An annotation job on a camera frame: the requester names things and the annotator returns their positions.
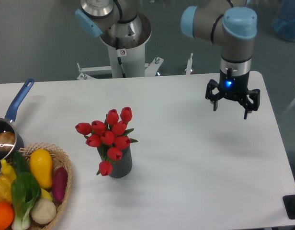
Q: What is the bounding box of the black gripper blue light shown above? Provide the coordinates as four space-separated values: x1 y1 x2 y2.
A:
205 68 261 119

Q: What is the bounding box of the red tulip bouquet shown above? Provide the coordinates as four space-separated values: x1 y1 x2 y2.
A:
75 106 139 177

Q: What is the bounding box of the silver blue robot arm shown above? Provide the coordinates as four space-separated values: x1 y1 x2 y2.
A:
75 0 260 114

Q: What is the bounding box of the grey ribbed vase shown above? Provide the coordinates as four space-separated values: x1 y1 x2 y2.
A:
96 146 133 178

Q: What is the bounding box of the blue translucent container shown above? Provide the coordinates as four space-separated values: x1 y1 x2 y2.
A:
272 0 295 42

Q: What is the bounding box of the black device at table edge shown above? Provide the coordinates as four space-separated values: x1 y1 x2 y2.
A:
283 195 295 219

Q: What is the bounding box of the woven bamboo basket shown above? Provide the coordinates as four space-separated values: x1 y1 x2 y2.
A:
0 141 73 230

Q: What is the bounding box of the purple eggplant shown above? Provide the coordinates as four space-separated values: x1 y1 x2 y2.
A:
52 167 68 203

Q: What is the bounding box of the yellow squash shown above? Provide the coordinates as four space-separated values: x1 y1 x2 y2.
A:
30 149 53 190

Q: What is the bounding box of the green cucumber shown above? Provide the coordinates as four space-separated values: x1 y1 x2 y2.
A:
12 151 31 176

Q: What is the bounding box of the green bok choy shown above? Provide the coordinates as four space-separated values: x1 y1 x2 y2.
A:
10 172 42 230

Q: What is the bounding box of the brown bread in pot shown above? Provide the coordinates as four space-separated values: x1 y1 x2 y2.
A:
0 131 15 152

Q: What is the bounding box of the yellow banana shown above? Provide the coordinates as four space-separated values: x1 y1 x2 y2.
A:
1 159 16 182

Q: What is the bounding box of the yellow bell pepper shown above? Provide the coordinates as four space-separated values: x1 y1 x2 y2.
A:
0 176 12 204

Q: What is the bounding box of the orange fruit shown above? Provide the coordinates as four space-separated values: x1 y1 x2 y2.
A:
0 202 14 230

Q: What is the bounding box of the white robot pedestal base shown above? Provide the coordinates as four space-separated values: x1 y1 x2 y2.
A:
77 13 195 81

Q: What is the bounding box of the blue handled saucepan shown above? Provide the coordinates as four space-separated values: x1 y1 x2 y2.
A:
0 79 34 169

